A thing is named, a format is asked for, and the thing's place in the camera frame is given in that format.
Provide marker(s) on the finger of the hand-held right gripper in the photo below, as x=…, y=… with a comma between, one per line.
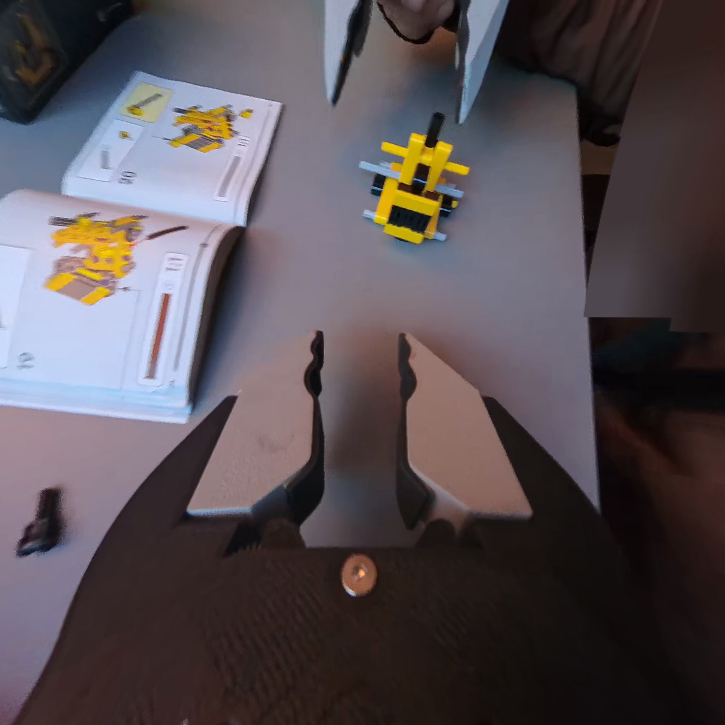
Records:
x=340, y=39
x=481, y=51

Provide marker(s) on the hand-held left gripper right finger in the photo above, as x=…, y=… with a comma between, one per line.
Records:
x=459, y=447

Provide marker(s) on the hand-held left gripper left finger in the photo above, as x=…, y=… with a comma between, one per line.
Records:
x=266, y=447

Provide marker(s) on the yellow lego vehicle model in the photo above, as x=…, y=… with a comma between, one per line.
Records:
x=413, y=192

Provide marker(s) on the open lego instruction booklet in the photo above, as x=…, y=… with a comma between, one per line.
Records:
x=113, y=272

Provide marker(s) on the small black lego piece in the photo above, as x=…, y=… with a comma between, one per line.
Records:
x=41, y=524

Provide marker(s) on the dark lego box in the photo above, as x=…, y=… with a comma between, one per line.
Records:
x=39, y=56

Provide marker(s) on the person's right hand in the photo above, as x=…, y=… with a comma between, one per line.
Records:
x=419, y=17

